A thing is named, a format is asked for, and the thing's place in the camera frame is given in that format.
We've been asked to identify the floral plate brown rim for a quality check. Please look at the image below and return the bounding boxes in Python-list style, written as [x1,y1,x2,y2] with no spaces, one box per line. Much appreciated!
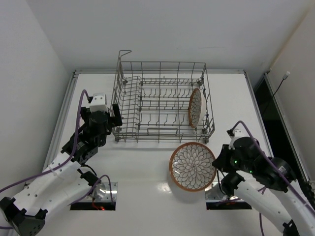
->
[188,88,207,128]
[169,142,217,192]

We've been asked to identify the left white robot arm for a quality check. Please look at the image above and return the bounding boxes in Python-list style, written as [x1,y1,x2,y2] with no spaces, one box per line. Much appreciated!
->
[0,104,122,236]

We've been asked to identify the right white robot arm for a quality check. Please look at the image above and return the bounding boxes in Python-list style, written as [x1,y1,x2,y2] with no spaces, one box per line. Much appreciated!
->
[213,134,315,236]

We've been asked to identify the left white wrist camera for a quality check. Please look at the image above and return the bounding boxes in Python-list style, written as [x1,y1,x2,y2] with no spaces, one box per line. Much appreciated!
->
[89,93,108,113]

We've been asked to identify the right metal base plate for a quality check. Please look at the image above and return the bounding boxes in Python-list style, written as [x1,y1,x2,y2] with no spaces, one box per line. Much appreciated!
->
[205,182,244,204]

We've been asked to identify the metal base plate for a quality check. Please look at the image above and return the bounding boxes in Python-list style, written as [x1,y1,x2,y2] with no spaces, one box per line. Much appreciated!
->
[205,182,244,204]
[71,182,118,204]

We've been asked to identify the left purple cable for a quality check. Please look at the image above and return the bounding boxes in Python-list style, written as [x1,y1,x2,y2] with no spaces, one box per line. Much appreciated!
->
[0,89,114,228]

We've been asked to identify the grey wire dish rack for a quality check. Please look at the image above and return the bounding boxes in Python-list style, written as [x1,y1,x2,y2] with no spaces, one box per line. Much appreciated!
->
[111,50,215,144]

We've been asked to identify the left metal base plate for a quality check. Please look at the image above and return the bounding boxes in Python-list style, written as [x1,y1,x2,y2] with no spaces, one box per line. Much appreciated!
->
[71,182,118,204]

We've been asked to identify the black wall cable white plug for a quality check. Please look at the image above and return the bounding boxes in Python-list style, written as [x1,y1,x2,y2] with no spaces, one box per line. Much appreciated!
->
[262,71,290,115]

